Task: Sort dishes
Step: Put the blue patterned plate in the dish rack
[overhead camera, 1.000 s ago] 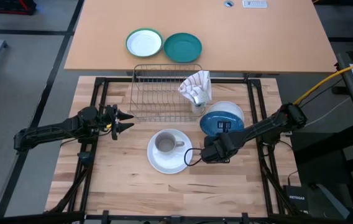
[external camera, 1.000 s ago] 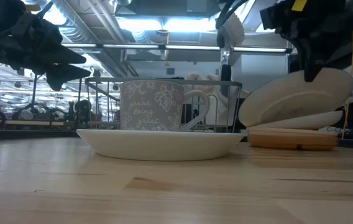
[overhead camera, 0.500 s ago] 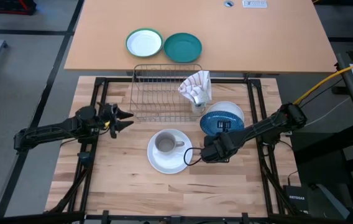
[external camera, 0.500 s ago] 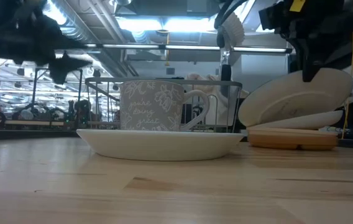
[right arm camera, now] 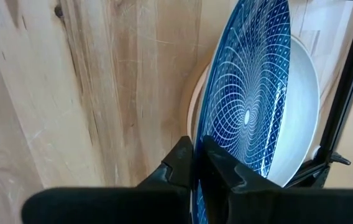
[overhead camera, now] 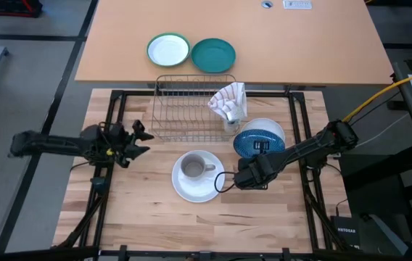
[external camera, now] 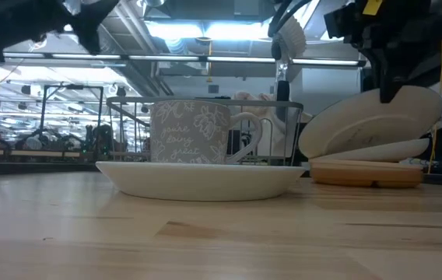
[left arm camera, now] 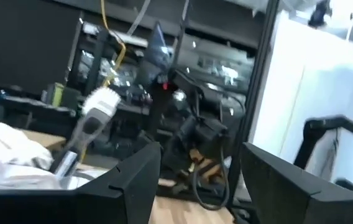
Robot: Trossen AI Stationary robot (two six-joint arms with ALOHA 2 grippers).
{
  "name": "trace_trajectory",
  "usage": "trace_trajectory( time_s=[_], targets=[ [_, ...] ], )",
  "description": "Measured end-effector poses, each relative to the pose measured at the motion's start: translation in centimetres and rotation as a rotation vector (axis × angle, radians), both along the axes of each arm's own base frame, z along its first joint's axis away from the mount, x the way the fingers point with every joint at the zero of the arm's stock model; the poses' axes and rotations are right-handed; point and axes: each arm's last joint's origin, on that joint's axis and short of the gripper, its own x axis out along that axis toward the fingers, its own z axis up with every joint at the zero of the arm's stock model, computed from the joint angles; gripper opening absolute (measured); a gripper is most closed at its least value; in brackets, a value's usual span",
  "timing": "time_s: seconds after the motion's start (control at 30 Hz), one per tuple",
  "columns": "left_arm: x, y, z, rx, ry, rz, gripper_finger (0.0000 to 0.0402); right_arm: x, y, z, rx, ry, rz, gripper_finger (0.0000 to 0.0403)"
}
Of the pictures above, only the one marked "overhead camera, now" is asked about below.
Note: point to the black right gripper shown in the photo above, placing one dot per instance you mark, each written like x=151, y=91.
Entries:
x=255, y=170

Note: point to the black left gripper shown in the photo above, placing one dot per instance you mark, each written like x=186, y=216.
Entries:
x=117, y=145

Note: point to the blue patterned plate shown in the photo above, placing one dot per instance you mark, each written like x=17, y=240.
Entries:
x=244, y=145

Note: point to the large white plate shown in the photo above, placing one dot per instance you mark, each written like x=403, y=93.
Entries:
x=198, y=190

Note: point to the grey floral print cup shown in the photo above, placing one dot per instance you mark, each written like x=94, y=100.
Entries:
x=191, y=168

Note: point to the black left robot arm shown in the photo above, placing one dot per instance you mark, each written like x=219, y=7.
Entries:
x=46, y=143

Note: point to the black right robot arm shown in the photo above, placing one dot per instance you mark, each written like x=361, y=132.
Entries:
x=307, y=146

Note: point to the frosted glass tumbler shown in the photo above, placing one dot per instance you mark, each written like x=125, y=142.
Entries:
x=231, y=127

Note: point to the white bristle dish brush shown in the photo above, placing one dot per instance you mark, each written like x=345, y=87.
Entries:
x=236, y=98

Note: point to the white dish cloth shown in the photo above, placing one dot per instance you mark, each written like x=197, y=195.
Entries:
x=217, y=104

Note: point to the green-rimmed white plate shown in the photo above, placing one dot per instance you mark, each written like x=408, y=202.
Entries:
x=168, y=50

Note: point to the black Netgear box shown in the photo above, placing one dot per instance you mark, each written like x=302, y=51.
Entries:
x=345, y=232

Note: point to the green plate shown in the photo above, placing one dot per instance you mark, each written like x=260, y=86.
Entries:
x=213, y=55

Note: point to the orange wooden desk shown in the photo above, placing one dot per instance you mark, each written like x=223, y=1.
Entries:
x=300, y=43

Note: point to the white power strip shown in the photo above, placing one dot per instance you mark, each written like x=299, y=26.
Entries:
x=296, y=4

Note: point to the black and red crate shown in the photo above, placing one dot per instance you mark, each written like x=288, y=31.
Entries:
x=10, y=7

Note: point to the black aluminium table frame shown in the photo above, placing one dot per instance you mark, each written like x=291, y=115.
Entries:
x=137, y=93

